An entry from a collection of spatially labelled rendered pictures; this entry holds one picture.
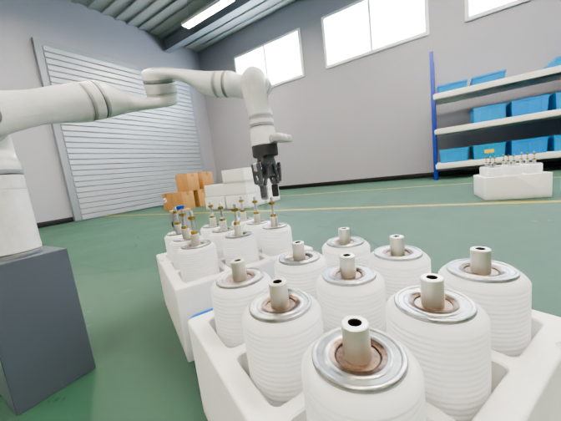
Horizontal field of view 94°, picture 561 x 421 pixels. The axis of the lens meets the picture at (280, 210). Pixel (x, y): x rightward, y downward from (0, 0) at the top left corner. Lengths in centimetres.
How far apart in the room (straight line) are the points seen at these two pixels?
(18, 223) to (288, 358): 62
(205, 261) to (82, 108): 47
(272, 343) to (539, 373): 27
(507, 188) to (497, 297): 228
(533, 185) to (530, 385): 237
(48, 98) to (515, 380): 90
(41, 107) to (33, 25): 596
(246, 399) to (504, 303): 30
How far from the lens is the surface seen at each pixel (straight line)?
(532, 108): 504
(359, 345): 24
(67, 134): 610
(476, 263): 42
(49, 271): 76
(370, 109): 588
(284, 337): 30
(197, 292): 66
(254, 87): 77
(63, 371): 83
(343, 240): 55
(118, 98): 85
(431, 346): 31
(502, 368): 40
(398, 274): 45
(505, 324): 42
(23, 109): 78
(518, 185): 267
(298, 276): 45
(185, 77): 88
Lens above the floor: 41
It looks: 8 degrees down
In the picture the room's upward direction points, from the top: 7 degrees counter-clockwise
